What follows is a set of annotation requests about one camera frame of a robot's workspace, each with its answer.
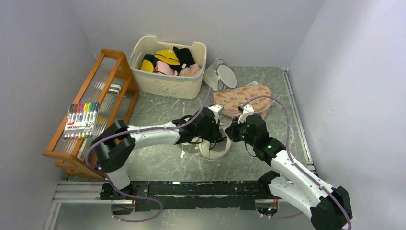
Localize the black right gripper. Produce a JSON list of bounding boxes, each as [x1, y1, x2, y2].
[[225, 116, 257, 147]]

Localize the white mesh laundry bag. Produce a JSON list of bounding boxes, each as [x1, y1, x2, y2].
[[181, 123, 232, 161]]

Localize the black bra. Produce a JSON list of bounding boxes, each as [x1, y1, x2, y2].
[[209, 126, 228, 151]]

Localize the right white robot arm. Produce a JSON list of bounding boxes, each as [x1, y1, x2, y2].
[[225, 114, 352, 230]]

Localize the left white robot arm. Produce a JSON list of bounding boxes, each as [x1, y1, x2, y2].
[[90, 105, 223, 199]]

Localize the pink floral laundry bag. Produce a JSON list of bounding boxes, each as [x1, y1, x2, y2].
[[213, 85, 273, 118]]

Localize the white blue-trimmed mesh bag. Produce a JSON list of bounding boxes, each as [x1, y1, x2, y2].
[[203, 58, 237, 92]]

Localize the cream plastic laundry basket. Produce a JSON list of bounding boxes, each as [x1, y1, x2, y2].
[[130, 35, 207, 99]]

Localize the pink garment in basket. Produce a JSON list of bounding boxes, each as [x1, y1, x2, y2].
[[153, 61, 201, 77]]

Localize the black garment in basket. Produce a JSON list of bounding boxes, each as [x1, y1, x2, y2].
[[173, 47, 195, 69]]

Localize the yellow garment in basket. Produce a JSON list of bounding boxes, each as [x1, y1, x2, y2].
[[140, 49, 180, 73]]

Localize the coloured marker pen pack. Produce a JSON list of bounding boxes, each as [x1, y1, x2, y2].
[[63, 102, 99, 140]]

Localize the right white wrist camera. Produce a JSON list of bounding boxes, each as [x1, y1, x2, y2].
[[237, 104, 254, 124]]

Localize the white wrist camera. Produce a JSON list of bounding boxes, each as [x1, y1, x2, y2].
[[208, 104, 224, 123], [237, 104, 254, 124]]

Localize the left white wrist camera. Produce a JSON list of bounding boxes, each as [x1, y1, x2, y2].
[[208, 104, 224, 123]]

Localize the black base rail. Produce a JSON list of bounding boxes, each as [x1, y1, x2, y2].
[[100, 180, 275, 212]]

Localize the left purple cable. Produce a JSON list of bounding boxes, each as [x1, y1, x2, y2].
[[84, 87, 213, 169]]

